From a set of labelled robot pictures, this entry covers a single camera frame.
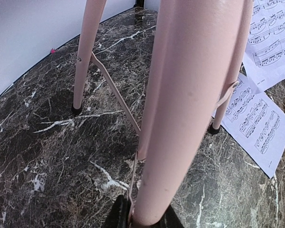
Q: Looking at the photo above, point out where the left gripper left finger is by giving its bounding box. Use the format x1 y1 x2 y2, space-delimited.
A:
104 196 131 228

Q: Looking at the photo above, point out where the pink music stand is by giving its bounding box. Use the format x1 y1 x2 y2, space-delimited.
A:
72 0 254 228

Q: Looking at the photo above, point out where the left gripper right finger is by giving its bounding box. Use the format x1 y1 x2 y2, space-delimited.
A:
154 205 184 228

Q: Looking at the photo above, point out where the purple sheet music page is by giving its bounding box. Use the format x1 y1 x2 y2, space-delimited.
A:
221 73 285 178
243 0 285 94

